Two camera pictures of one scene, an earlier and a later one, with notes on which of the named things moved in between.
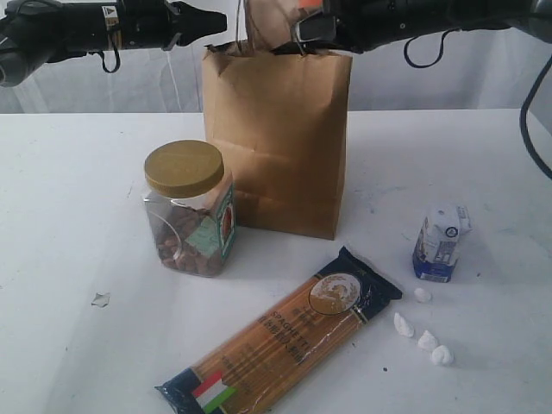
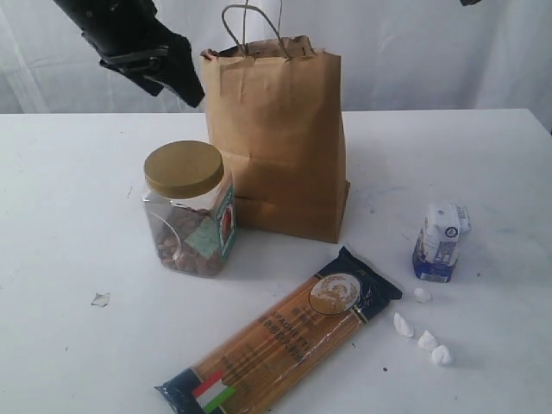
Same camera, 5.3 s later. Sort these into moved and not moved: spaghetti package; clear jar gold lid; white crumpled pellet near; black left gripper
Moved: black left gripper
Not moved: spaghetti package; white crumpled pellet near; clear jar gold lid
